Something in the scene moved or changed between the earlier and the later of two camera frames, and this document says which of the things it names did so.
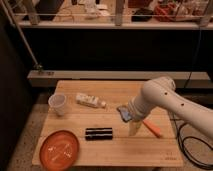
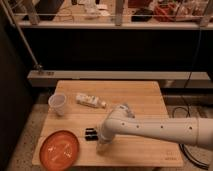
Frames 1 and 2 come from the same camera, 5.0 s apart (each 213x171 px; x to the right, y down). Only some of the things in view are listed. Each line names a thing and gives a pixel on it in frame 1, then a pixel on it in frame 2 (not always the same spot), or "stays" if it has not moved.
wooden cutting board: (97, 116) stays
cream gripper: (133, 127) to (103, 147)
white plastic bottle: (89, 99) stays
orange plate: (59, 151) stays
